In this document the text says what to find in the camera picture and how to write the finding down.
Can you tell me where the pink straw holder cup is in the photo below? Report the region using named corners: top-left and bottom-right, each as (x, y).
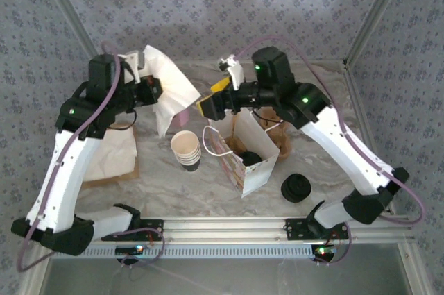
top-left (173, 109), bottom-right (190, 128)

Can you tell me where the stack of cardboard cup carriers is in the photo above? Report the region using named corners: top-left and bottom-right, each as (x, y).
top-left (256, 107), bottom-right (293, 162)

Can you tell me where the black controller board with LED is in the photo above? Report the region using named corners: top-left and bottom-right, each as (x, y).
top-left (115, 245), bottom-right (146, 255)
top-left (313, 244), bottom-right (339, 256)

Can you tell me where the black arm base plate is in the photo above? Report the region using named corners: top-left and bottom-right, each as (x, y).
top-left (284, 217), bottom-right (350, 241)
top-left (101, 217), bottom-right (164, 242)

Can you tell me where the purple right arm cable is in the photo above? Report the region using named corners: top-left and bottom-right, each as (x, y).
top-left (234, 34), bottom-right (427, 223)

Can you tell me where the stack of paper cups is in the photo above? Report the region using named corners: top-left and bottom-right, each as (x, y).
top-left (170, 130), bottom-right (202, 173)

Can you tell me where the stack of black lids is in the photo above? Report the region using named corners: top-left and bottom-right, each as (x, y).
top-left (280, 173), bottom-right (312, 203)

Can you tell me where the grey slotted cable duct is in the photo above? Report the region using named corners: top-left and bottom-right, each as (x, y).
top-left (50, 242), bottom-right (336, 260)

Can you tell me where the brown paper sheet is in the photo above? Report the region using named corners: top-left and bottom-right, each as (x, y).
top-left (80, 123), bottom-right (140, 190)

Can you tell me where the black plastic cup lid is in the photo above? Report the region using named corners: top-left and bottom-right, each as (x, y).
top-left (240, 151), bottom-right (264, 167)

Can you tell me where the aluminium corner post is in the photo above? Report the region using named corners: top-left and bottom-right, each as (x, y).
top-left (343, 0), bottom-right (416, 67)
top-left (34, 0), bottom-right (107, 69)

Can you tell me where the aluminium table edge rail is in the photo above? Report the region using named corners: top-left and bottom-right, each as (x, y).
top-left (342, 60), bottom-right (433, 295)
top-left (13, 64), bottom-right (107, 295)

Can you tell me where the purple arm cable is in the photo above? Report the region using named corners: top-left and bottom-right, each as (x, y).
top-left (16, 40), bottom-right (122, 273)
top-left (234, 34), bottom-right (427, 223)

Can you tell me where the white paper carrier bag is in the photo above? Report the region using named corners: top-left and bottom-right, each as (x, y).
top-left (202, 109), bottom-right (284, 199)

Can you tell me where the stack of white napkins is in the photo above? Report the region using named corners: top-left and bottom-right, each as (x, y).
top-left (83, 124), bottom-right (138, 182)

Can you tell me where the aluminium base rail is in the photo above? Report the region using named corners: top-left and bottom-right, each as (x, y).
top-left (86, 216), bottom-right (416, 242)

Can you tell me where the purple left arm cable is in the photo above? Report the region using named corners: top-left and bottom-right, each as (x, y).
top-left (16, 40), bottom-right (122, 273)

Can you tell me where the white paper napkin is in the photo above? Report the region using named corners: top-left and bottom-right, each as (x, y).
top-left (144, 44), bottom-right (202, 138)

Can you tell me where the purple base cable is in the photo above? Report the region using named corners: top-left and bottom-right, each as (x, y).
top-left (102, 230), bottom-right (164, 270)
top-left (314, 220), bottom-right (355, 268)

